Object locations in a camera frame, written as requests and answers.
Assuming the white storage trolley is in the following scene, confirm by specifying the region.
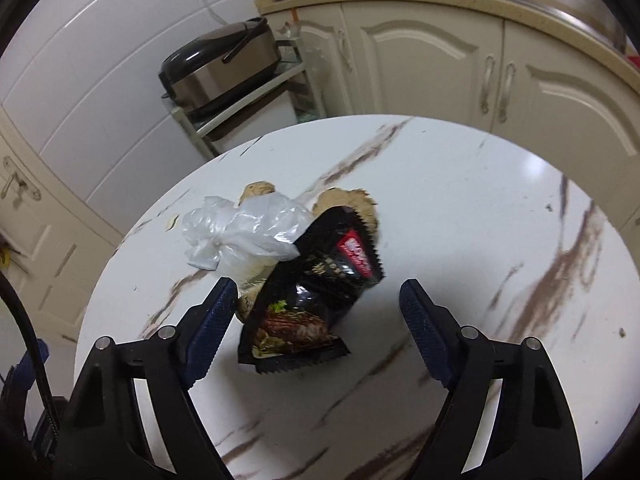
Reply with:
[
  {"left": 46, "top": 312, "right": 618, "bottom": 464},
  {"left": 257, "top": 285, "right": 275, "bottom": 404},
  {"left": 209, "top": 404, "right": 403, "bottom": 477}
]
[{"left": 170, "top": 37, "right": 326, "bottom": 161}]

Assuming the black steel rice cooker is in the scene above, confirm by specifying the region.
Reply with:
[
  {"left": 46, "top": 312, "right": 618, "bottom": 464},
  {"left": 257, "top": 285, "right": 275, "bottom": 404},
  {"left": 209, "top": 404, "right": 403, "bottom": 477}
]
[{"left": 159, "top": 17, "right": 293, "bottom": 116}]

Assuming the clear plastic bag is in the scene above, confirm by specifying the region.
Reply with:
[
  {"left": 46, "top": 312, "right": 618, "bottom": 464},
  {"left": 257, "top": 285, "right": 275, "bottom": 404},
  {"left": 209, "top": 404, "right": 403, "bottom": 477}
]
[{"left": 181, "top": 194, "right": 315, "bottom": 283}]

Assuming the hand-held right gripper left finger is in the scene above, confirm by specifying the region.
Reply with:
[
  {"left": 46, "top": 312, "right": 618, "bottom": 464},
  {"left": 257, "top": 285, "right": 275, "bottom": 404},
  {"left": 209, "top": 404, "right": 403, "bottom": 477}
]
[{"left": 52, "top": 277, "right": 240, "bottom": 480}]

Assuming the brown crumpled paper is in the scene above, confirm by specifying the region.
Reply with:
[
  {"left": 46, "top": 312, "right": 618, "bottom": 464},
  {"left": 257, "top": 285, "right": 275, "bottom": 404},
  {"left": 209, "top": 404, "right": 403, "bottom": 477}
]
[
  {"left": 237, "top": 180, "right": 276, "bottom": 206},
  {"left": 312, "top": 187, "right": 378, "bottom": 241},
  {"left": 235, "top": 280, "right": 266, "bottom": 323}
]

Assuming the cream panel door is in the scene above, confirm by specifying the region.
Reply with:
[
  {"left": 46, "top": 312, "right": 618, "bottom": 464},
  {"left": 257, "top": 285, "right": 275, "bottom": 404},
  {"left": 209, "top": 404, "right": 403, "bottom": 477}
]
[{"left": 0, "top": 105, "right": 126, "bottom": 346}]

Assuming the steel sink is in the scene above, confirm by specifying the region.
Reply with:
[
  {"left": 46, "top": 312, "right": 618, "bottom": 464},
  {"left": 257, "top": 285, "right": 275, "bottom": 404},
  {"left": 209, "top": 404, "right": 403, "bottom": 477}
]
[{"left": 460, "top": 0, "right": 626, "bottom": 56}]

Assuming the metal door handle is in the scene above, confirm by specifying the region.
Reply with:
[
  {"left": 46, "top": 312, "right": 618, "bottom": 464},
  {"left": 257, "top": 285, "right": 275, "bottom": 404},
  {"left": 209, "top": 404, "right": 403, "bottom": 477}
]
[{"left": 0, "top": 156, "right": 41, "bottom": 202}]

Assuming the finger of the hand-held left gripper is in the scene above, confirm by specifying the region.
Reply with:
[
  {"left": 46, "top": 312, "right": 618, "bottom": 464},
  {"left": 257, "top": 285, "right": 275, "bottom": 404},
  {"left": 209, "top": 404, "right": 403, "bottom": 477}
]
[{"left": 0, "top": 339, "right": 50, "bottom": 406}]

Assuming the black snack packet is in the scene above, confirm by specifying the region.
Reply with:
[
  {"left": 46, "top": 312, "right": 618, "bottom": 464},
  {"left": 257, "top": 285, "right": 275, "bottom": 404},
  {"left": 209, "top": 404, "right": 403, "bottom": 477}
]
[{"left": 237, "top": 205, "right": 386, "bottom": 375}]

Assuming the cream kitchen cabinet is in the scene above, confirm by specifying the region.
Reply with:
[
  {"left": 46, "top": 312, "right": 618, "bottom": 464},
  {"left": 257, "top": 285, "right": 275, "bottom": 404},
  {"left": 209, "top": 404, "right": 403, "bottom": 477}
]
[{"left": 265, "top": 0, "right": 640, "bottom": 231}]

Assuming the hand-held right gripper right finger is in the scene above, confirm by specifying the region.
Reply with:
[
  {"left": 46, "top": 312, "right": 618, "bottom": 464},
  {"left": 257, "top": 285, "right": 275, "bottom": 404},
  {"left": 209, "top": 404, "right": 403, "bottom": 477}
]
[{"left": 398, "top": 278, "right": 583, "bottom": 480}]

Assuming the white power cord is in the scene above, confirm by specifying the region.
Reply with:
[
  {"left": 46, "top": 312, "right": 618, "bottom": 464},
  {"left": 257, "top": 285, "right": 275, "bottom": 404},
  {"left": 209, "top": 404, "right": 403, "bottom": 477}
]
[{"left": 192, "top": 0, "right": 226, "bottom": 28}]

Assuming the black cable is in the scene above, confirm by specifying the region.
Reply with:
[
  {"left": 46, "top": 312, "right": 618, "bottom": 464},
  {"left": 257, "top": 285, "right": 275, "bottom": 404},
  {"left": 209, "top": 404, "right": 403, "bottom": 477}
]
[{"left": 0, "top": 275, "right": 58, "bottom": 421}]

